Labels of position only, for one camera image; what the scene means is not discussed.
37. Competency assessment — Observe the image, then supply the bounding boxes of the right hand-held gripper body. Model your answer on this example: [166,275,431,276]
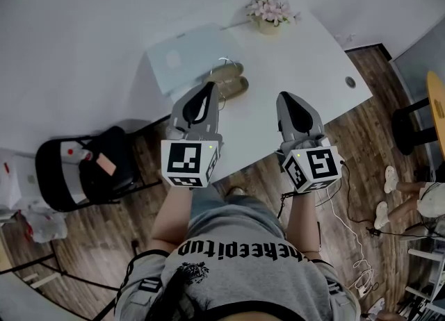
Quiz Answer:
[275,135,343,195]

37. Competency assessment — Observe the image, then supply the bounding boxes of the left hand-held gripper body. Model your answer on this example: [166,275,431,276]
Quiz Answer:
[160,126,224,189]

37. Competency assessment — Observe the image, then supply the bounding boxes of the tan glasses case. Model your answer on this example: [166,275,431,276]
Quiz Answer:
[210,62,250,101]

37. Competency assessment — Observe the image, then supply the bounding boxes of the person's left forearm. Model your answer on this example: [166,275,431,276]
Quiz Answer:
[149,183,194,254]

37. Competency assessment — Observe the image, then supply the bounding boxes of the person's right forearm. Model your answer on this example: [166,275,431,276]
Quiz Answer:
[284,190,321,254]

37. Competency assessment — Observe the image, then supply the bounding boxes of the person's blue jeans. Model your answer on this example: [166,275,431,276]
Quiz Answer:
[190,184,282,233]

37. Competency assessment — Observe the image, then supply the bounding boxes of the black bag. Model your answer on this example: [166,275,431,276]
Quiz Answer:
[79,127,137,192]

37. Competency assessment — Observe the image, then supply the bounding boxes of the small pink box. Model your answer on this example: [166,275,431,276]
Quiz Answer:
[95,152,118,176]

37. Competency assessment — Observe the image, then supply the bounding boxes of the clear bottle with red cap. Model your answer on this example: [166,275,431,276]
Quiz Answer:
[67,147,94,163]

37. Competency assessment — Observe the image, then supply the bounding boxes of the pink flowers in cream pot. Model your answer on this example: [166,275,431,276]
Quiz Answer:
[245,0,302,35]

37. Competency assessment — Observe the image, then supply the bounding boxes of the frosted glass partition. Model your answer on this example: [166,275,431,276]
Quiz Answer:
[388,10,445,129]

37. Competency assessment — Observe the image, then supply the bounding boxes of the round wooden table black base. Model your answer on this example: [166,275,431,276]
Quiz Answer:
[391,70,445,161]

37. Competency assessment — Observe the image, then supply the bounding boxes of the person's grey printed shirt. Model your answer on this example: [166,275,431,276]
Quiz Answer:
[114,201,361,321]

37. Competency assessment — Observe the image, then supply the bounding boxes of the black folding chair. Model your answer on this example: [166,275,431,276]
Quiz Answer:
[34,125,163,213]

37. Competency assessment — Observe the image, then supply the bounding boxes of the white cardboard box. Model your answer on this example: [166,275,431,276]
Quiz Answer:
[0,149,22,209]

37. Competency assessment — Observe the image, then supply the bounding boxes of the black floor cable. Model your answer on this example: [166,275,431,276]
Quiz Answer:
[340,160,435,238]

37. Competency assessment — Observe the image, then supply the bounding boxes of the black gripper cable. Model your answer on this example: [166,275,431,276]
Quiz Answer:
[277,190,296,220]

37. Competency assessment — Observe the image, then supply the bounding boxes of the white cable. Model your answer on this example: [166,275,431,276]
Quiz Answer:
[325,187,380,296]

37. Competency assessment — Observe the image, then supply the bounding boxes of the white table with black frame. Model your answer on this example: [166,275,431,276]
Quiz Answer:
[0,239,140,321]

